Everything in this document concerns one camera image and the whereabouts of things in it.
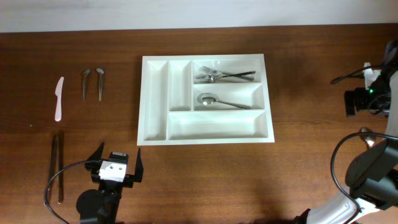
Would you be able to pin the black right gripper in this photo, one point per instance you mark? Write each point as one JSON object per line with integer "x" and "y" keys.
{"x": 349, "y": 103}

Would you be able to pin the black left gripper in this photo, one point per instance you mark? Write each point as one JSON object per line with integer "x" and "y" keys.
{"x": 134, "y": 177}

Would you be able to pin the large silver spoon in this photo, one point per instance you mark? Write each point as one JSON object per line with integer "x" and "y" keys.
{"x": 368, "y": 139}
{"x": 210, "y": 98}

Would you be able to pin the silver fork with long handle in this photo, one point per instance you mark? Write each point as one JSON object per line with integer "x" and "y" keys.
{"x": 208, "y": 70}

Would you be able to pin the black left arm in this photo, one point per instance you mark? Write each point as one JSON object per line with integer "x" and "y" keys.
{"x": 101, "y": 205}

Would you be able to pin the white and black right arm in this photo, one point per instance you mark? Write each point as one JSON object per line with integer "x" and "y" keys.
{"x": 371, "y": 178}

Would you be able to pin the right dark chopstick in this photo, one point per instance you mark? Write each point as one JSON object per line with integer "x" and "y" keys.
{"x": 59, "y": 168}

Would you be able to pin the dark chopstick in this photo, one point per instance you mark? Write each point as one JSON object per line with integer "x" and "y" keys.
{"x": 53, "y": 156}
{"x": 59, "y": 168}

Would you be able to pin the left dark chopstick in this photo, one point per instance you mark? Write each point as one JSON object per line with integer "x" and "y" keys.
{"x": 53, "y": 156}

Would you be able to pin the white cutlery tray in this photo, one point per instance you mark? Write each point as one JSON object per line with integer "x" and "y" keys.
{"x": 169, "y": 113}

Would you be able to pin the pink plastic knife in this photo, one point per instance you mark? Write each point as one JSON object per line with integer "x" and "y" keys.
{"x": 58, "y": 93}

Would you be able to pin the right small grey spoon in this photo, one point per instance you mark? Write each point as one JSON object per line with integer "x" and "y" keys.
{"x": 100, "y": 73}

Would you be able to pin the small grey spoon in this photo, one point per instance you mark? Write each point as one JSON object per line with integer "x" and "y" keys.
{"x": 100, "y": 73}
{"x": 84, "y": 82}

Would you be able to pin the left small grey spoon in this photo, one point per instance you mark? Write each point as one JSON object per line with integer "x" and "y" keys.
{"x": 84, "y": 82}

